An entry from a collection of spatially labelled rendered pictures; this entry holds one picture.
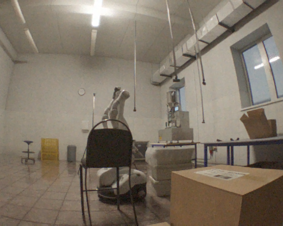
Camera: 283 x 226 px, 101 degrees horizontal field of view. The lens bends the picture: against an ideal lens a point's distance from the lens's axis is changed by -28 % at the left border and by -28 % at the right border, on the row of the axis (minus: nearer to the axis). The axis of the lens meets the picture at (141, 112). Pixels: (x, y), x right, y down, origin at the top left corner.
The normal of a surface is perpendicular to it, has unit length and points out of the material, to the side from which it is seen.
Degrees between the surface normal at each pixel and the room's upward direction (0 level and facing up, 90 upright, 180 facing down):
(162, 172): 96
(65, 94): 90
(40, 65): 90
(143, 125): 90
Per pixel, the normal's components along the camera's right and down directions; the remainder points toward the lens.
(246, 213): 0.25, -0.18
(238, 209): -0.97, -0.04
